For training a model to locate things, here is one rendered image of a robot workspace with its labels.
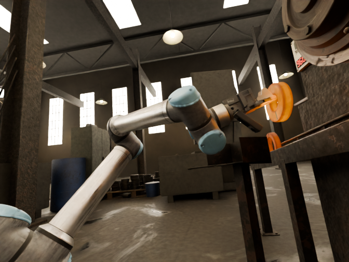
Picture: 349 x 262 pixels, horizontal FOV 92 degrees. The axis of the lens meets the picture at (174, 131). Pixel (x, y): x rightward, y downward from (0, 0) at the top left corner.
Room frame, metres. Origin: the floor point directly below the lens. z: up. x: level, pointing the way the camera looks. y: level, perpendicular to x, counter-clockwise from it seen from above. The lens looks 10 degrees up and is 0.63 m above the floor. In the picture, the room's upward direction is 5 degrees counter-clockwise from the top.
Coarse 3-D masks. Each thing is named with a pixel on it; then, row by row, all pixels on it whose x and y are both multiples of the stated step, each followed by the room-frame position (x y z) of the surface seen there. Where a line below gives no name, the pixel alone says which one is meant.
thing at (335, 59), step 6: (294, 42) 0.66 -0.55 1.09; (300, 48) 0.63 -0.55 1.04; (348, 48) 0.45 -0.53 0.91; (300, 54) 0.64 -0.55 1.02; (306, 54) 0.61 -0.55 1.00; (336, 54) 0.49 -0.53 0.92; (342, 54) 0.47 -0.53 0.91; (348, 54) 0.45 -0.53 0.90; (306, 60) 0.62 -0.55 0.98; (312, 60) 0.59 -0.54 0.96; (318, 60) 0.56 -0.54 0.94; (324, 60) 0.54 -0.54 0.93; (330, 60) 0.52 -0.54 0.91; (336, 60) 0.50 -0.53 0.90; (342, 60) 0.48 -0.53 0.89
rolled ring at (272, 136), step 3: (273, 132) 1.12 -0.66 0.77; (267, 135) 1.16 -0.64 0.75; (270, 135) 1.11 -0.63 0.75; (273, 135) 1.08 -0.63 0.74; (276, 135) 1.08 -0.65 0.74; (267, 138) 1.17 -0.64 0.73; (270, 138) 1.17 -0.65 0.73; (273, 138) 1.07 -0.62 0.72; (276, 138) 1.06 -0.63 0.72; (270, 141) 1.19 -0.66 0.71; (273, 141) 1.08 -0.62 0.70; (276, 141) 1.06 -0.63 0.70; (279, 141) 1.05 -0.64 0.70; (270, 144) 1.20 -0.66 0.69; (276, 144) 1.06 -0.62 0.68; (279, 144) 1.05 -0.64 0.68; (270, 147) 1.20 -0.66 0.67; (276, 147) 1.06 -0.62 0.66; (279, 147) 1.05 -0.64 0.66; (270, 150) 1.20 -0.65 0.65
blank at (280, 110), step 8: (272, 88) 0.63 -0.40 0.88; (280, 88) 0.57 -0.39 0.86; (288, 88) 0.57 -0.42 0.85; (280, 96) 0.58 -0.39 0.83; (288, 96) 0.56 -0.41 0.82; (272, 104) 0.67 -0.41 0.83; (280, 104) 0.59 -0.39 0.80; (288, 104) 0.57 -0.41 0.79; (272, 112) 0.66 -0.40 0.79; (280, 112) 0.60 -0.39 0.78; (288, 112) 0.59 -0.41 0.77; (272, 120) 0.67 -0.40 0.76; (280, 120) 0.63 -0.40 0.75
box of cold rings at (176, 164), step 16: (160, 160) 2.85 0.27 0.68; (176, 160) 2.84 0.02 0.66; (192, 160) 2.83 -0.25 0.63; (160, 176) 2.85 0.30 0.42; (176, 176) 2.84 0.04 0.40; (192, 176) 2.83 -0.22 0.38; (208, 176) 2.81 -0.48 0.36; (160, 192) 2.87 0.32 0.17; (176, 192) 2.84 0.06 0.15; (192, 192) 2.83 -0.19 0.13
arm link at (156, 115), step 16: (176, 96) 0.47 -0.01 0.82; (192, 96) 0.46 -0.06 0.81; (144, 112) 0.62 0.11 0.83; (160, 112) 0.55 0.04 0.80; (176, 112) 0.50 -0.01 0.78; (192, 112) 0.48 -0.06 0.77; (208, 112) 0.51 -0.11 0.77; (112, 128) 0.83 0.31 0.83; (128, 128) 0.75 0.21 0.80; (144, 128) 0.71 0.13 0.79; (192, 128) 0.52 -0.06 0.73
